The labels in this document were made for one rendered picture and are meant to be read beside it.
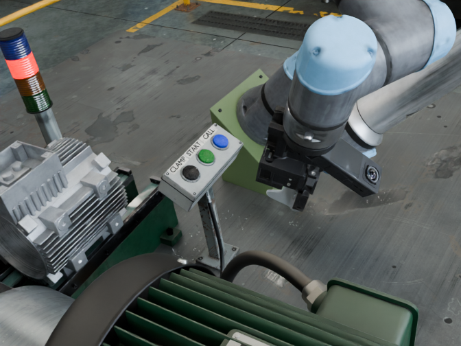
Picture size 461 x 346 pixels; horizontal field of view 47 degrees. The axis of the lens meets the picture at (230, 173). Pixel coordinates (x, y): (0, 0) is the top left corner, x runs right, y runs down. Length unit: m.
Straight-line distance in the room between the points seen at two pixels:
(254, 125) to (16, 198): 0.55
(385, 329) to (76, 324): 0.20
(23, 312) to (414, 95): 0.73
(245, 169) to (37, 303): 0.69
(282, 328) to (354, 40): 0.32
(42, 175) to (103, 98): 0.92
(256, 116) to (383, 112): 0.30
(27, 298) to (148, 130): 0.96
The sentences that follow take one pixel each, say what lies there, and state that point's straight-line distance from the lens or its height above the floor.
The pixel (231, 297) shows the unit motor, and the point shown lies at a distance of 0.34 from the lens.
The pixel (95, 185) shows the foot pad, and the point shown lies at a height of 1.07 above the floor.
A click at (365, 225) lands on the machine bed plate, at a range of 1.17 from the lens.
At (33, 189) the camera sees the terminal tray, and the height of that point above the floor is 1.12.
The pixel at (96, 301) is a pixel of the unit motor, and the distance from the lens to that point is 0.34.
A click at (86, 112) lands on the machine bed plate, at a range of 1.76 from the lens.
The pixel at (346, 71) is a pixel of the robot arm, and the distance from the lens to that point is 0.53.
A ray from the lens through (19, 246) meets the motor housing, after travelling 1.07.
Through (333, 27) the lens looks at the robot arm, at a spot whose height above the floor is 1.39.
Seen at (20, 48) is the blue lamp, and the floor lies 1.19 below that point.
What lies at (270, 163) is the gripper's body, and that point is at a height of 1.19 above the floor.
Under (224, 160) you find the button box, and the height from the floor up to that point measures 1.05.
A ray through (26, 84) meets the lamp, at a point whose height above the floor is 1.10.
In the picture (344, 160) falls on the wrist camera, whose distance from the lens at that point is 0.70.
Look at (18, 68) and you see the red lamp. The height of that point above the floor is 1.15.
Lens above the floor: 1.62
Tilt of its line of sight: 38 degrees down
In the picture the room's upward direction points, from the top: 10 degrees counter-clockwise
